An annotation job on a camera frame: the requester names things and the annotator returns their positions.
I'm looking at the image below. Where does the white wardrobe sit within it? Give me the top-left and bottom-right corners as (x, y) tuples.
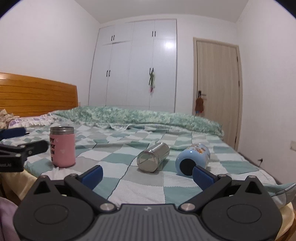
(88, 19), (177, 113)

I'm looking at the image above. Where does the checkered green bed sheet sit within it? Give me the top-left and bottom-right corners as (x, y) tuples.
(1, 125), (295, 207)

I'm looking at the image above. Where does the purple floral pillow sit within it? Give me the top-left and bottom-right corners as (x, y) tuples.
(8, 113), (62, 128)

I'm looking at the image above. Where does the black door handle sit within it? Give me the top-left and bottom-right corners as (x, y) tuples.
(198, 90), (207, 98)

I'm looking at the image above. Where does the wooden headboard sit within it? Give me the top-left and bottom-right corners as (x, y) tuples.
(0, 73), (78, 117)

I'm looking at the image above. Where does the green hanging toy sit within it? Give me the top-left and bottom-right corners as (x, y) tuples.
(149, 68), (155, 93)

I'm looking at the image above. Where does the green floral quilt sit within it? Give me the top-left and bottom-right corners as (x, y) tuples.
(51, 106), (224, 137)

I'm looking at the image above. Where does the beige wooden door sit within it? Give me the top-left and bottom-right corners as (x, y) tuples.
(193, 38), (243, 150)

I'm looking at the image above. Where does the blue cartoon cup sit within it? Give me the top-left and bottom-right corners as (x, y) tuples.
(175, 143), (210, 177)

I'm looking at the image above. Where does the stainless steel cup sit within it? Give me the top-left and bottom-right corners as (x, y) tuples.
(137, 143), (170, 173)

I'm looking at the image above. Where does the pink insulated cup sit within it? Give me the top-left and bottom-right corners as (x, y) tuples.
(50, 126), (76, 168)

